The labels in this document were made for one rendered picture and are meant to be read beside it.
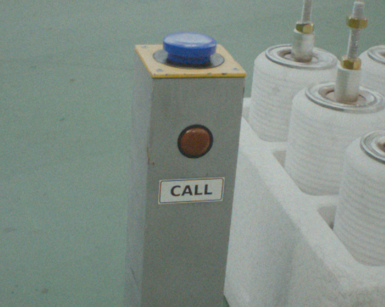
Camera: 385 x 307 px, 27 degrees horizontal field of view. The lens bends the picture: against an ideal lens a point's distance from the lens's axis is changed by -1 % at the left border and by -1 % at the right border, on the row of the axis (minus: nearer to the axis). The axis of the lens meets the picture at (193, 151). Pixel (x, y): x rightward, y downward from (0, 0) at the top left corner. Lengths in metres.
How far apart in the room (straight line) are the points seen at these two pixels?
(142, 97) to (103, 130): 0.68
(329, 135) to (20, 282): 0.38
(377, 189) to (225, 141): 0.12
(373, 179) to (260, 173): 0.16
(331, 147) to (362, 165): 0.10
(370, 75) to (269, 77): 0.12
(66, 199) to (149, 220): 0.46
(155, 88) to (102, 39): 1.19
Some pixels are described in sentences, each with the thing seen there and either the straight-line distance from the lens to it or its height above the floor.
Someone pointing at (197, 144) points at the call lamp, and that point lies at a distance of 0.60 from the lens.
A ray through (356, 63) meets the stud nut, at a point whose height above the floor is 0.29.
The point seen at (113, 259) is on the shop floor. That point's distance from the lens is 0.95.
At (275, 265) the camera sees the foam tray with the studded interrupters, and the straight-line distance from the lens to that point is 0.73.
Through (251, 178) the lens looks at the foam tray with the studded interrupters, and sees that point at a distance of 0.78.
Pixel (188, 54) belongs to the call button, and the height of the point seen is 0.32.
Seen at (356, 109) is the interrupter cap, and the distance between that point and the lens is 0.73.
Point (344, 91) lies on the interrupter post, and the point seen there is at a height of 0.26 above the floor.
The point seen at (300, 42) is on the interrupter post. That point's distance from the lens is 0.85.
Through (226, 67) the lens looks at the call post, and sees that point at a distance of 0.60.
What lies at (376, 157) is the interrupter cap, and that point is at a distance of 0.63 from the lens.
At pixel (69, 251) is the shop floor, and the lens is 0.96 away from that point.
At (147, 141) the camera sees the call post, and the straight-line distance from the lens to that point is 0.60.
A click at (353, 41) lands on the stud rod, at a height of 0.31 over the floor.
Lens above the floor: 0.50
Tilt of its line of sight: 24 degrees down
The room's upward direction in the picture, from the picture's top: 4 degrees clockwise
